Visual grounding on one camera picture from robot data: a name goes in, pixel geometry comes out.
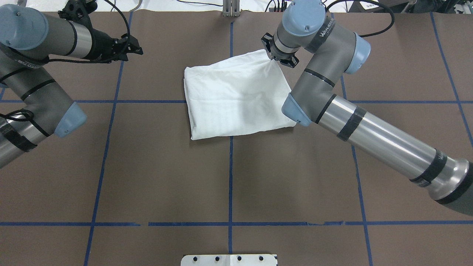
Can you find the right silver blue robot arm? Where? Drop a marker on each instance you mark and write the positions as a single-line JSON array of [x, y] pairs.
[[335, 51]]

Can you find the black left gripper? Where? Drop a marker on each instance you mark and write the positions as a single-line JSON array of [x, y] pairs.
[[102, 41]]

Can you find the aluminium frame post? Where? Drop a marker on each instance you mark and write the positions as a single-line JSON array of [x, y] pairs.
[[231, 8]]

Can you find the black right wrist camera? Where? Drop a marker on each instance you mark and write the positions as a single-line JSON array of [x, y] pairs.
[[266, 41]]

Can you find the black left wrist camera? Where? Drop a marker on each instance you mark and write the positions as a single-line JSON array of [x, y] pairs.
[[78, 11]]

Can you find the white long-sleeve printed shirt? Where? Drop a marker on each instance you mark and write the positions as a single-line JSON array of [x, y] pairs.
[[237, 96]]

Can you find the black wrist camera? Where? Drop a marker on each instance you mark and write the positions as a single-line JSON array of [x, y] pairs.
[[266, 41], [78, 11]]

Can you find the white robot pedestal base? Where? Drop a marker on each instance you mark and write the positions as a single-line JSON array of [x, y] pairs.
[[230, 260]]

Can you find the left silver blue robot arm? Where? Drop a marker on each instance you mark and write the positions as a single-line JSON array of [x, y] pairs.
[[31, 39]]

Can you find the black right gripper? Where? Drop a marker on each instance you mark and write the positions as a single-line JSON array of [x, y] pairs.
[[283, 57]]

